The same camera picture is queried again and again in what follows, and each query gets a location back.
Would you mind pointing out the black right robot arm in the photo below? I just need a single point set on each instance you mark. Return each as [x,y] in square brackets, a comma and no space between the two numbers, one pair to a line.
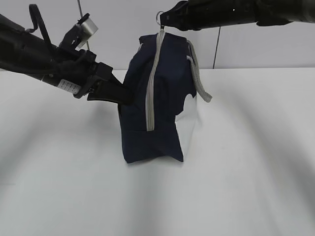
[204,14]

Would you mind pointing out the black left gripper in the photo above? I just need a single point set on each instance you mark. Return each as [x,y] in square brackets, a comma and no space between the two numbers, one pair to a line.
[81,75]

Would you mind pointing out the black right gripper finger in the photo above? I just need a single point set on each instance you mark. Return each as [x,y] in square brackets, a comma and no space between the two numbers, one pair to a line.
[181,16]

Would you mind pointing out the navy blue lunch bag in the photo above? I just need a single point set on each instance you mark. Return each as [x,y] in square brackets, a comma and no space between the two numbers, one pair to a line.
[164,78]

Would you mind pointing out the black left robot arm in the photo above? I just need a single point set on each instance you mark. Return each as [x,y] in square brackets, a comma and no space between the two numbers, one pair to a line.
[24,53]

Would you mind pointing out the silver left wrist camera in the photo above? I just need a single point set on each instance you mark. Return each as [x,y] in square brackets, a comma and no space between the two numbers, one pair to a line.
[87,28]

